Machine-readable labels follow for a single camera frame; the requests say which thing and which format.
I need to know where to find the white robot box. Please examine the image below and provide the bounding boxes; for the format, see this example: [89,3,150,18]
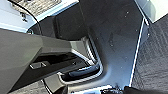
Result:
[0,0,82,34]

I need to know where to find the white wardrobe carcass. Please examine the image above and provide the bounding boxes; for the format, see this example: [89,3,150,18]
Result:
[134,0,168,25]

